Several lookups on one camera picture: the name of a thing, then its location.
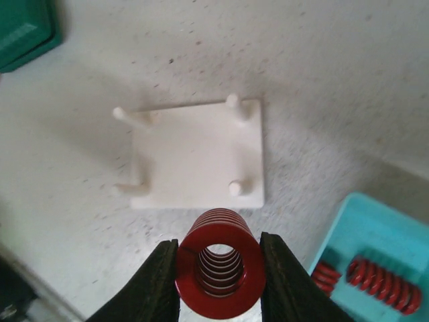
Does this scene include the white four-peg base plate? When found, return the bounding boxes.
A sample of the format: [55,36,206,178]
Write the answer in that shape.
[113,93,265,209]

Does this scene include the teal plastic parts tray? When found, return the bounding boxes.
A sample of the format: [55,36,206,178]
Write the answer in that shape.
[307,193,428,321]

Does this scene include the large red spring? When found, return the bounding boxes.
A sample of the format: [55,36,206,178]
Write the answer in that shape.
[175,208,266,319]

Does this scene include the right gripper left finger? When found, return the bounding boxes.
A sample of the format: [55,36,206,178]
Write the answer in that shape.
[88,239,180,322]

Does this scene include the red springs in tray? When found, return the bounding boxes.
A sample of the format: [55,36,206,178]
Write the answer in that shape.
[311,256,423,315]

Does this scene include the green flat case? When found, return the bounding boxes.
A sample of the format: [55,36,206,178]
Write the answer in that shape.
[1,0,64,74]

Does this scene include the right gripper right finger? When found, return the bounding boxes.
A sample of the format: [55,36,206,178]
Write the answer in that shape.
[259,232,352,322]

